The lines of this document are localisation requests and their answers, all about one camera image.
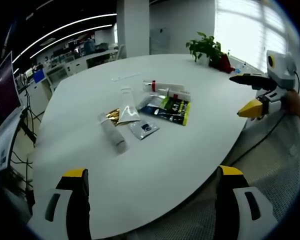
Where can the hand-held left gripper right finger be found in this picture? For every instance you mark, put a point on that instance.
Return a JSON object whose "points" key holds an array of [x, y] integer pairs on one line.
{"points": [[240, 207]]}

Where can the silver skincare tube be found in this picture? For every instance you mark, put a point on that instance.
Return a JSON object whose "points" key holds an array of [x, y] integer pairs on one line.
{"points": [[128, 105]]}

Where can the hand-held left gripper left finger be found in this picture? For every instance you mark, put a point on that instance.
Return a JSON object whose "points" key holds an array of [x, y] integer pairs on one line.
{"points": [[65, 207]]}

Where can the grey skincare tube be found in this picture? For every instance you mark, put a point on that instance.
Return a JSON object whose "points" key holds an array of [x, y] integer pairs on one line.
{"points": [[113, 136]]}

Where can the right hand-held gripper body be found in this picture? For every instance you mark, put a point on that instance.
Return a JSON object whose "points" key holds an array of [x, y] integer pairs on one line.
{"points": [[282, 72]]}

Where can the green potted plant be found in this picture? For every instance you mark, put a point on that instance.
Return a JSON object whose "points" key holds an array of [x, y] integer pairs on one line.
{"points": [[205, 48]]}

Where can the dark blue skincare sachet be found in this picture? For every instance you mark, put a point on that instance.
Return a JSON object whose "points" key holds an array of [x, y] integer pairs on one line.
{"points": [[150, 106]]}

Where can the blue box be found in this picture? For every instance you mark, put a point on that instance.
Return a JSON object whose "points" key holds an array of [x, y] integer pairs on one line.
{"points": [[39, 76]]}

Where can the clear plastic strip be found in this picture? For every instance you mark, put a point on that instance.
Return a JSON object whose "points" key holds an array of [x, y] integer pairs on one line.
{"points": [[132, 75]]}

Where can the gold skincare sachet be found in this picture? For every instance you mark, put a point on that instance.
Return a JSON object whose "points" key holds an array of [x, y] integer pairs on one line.
{"points": [[113, 116]]}

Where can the red object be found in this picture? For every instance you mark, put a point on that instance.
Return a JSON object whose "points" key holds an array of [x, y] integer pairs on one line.
{"points": [[223, 62]]}

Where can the white skincare tube red band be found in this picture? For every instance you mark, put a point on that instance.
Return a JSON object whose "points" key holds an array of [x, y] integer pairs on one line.
{"points": [[162, 86]]}

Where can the white laptop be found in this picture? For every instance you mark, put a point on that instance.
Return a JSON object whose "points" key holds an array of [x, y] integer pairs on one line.
{"points": [[3, 142]]}

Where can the white skincare tube red label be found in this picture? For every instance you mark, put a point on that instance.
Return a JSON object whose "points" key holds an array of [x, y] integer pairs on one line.
{"points": [[180, 94]]}

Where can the computer monitor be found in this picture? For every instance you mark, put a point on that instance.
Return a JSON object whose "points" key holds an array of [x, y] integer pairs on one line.
{"points": [[2, 92]]}

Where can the silver skincare sachet blue print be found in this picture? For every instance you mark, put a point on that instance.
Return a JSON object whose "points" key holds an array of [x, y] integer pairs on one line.
{"points": [[143, 128]]}

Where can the small clear bottle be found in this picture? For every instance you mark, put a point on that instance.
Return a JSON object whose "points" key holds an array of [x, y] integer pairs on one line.
{"points": [[240, 68]]}

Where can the green black skincare sachet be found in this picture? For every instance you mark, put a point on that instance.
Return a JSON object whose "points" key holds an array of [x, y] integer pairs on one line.
{"points": [[176, 110]]}

